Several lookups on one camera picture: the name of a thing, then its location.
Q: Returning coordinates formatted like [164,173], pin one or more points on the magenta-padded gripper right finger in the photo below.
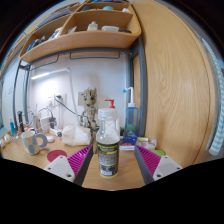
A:
[148,160]

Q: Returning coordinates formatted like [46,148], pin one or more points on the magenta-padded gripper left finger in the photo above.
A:
[78,160]

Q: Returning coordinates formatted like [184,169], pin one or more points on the clear bottle with dark label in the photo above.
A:
[108,156]

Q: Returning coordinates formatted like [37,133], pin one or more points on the green cloth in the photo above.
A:
[159,153]

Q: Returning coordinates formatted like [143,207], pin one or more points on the flat round red coaster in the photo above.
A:
[56,155]

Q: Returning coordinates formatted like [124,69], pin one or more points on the small blue box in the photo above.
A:
[128,142]

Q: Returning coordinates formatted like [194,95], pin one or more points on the blue bottle with white nozzle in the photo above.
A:
[131,116]

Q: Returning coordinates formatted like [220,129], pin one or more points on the tree creature figurine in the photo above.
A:
[89,113]

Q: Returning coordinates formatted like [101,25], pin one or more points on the white power adapter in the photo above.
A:
[44,122]

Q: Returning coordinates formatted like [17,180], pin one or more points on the cream mug with blue print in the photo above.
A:
[29,141]

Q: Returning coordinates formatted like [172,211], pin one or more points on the white pump bottle, red top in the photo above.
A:
[110,104]

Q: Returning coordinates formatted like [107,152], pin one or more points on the black electric shaver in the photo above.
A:
[21,120]

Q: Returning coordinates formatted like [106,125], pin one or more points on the blue tube with white cap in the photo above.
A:
[12,127]

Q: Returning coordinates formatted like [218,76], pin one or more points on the wooden shelf unit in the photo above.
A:
[83,40]

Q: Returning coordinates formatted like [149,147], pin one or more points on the white wall panel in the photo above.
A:
[81,98]

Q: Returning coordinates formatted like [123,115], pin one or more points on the white wall socket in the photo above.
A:
[59,99]

